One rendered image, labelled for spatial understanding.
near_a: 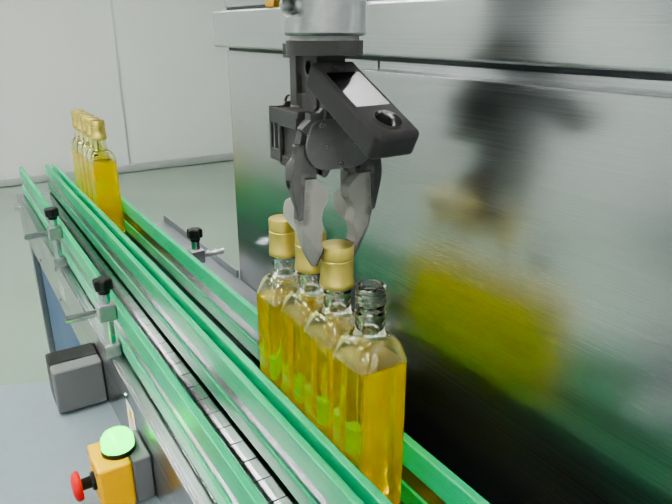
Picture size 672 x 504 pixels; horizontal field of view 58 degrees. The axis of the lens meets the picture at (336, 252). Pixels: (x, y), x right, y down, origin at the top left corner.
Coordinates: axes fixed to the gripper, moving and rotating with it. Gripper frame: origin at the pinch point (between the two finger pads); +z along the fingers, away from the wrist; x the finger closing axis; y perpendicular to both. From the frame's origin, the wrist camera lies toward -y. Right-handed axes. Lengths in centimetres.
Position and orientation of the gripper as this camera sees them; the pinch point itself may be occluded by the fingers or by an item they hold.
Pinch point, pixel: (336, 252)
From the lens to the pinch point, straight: 60.9
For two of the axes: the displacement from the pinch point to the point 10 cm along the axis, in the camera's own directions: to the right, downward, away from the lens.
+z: 0.0, 9.4, 3.4
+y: -5.1, -2.9, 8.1
